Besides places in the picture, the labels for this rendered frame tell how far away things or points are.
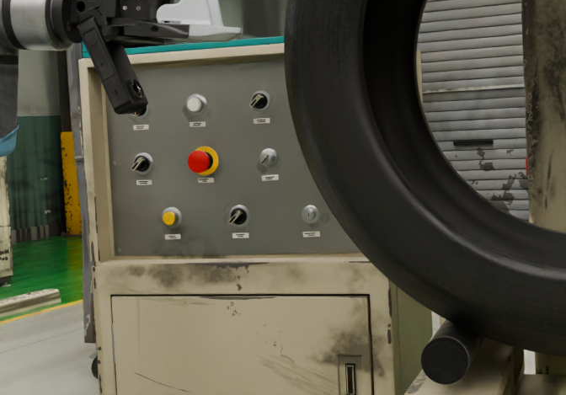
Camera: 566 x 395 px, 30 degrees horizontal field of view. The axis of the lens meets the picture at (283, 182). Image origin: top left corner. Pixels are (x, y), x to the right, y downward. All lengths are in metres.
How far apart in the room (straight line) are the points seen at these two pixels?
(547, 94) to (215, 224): 0.75
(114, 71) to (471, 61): 9.52
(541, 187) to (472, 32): 9.32
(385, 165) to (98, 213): 1.02
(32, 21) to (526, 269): 0.61
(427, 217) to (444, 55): 9.76
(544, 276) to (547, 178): 0.39
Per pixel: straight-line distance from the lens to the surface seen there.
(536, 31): 1.36
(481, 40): 10.63
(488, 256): 0.98
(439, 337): 1.02
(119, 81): 1.20
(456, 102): 10.69
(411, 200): 0.99
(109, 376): 1.97
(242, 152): 1.86
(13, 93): 1.29
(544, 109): 1.35
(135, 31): 1.16
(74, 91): 4.91
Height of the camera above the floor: 1.13
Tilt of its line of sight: 3 degrees down
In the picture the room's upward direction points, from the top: 3 degrees counter-clockwise
